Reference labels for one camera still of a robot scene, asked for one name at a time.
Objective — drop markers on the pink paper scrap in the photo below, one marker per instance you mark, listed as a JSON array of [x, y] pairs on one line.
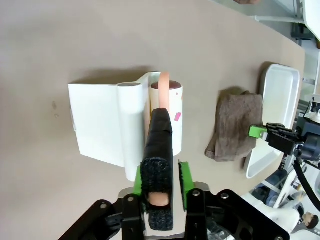
[[177, 116]]

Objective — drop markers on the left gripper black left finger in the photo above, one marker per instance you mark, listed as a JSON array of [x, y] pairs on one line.
[[112, 220]]

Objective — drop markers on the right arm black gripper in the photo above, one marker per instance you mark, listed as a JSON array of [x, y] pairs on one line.
[[311, 147]]

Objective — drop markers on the brown cloth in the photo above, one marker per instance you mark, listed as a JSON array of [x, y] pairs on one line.
[[232, 125]]

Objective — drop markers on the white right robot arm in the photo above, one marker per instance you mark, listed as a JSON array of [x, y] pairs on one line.
[[280, 220]]

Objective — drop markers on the white lint roller stand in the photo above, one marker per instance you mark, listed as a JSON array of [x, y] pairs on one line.
[[95, 120]]

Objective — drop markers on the dark haired background person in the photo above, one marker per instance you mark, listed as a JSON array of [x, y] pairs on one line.
[[310, 220]]

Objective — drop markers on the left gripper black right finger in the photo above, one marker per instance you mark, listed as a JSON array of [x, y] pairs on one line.
[[225, 220]]

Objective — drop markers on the silver metal tray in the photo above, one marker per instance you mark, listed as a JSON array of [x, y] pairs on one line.
[[280, 85]]

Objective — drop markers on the white side table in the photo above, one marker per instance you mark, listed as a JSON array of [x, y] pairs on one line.
[[312, 15]]

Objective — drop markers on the person right hand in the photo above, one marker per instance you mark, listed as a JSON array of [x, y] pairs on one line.
[[247, 1]]

